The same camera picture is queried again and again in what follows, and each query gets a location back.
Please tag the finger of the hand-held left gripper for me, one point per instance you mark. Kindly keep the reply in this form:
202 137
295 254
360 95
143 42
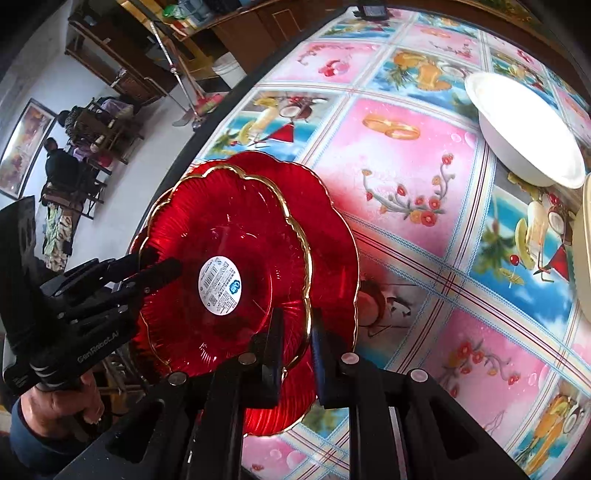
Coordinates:
138 261
157 274

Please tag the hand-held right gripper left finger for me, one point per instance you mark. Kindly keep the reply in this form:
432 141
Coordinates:
277 353

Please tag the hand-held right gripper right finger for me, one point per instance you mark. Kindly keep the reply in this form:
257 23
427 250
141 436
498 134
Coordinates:
318 364

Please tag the beige plastic lid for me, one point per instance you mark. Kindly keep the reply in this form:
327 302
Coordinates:
584 240

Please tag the person's left forearm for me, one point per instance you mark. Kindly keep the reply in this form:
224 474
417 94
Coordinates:
32 452

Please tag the person's left hand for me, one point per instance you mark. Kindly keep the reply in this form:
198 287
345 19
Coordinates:
60 406

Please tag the wooden chair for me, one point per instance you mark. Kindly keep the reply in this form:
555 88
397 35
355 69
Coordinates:
99 127

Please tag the pink broom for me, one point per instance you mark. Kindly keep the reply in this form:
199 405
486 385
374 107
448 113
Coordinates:
205 104

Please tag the printed fruit tablecloth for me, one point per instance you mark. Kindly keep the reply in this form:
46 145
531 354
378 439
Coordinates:
397 207

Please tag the wooden cabinet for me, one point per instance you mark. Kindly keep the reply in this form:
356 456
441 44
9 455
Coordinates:
115 60

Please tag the white bucket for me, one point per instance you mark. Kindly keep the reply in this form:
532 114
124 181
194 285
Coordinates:
226 69

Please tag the blue water bottle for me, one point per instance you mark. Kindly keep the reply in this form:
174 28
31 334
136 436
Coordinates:
194 11

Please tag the white bowl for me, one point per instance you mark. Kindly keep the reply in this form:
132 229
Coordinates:
521 134

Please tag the small dark device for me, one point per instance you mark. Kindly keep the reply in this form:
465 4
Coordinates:
371 9

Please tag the framed wall picture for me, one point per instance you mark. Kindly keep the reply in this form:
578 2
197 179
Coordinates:
23 147

